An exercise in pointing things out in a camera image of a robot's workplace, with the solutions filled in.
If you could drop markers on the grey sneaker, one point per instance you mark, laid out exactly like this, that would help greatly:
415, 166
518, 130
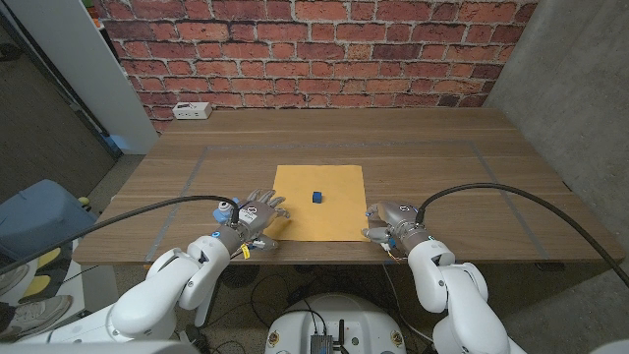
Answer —
12, 280
34, 312

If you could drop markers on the printed brick backdrop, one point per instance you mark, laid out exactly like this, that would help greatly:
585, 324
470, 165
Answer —
314, 49

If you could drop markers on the white panel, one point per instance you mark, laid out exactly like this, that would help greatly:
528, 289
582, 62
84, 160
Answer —
74, 59

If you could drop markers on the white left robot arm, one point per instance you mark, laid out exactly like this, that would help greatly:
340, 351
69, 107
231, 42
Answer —
157, 295

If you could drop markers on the grey electronics box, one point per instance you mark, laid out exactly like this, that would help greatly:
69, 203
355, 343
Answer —
322, 344

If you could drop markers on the white power strip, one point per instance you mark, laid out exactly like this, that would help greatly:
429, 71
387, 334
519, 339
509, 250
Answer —
191, 111

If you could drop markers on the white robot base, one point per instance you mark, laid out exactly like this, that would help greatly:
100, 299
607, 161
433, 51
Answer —
363, 319

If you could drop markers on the small blue white object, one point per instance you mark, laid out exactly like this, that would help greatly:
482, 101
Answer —
222, 214

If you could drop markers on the small blue block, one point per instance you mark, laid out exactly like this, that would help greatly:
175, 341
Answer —
317, 197

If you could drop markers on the yellow felt sheet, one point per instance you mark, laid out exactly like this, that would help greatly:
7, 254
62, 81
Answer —
334, 216

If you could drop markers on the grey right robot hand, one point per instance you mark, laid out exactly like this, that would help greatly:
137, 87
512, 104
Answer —
400, 218

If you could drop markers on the yellow black footwear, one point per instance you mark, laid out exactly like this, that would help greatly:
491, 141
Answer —
46, 255

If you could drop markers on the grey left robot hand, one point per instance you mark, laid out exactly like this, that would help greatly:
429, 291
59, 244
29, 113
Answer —
253, 216

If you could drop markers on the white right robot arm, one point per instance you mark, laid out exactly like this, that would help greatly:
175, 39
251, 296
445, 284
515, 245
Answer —
462, 305

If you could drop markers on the white table leg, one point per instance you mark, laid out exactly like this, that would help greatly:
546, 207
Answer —
201, 317

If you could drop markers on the white robot torso edge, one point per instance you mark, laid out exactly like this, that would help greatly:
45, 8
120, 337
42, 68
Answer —
98, 348

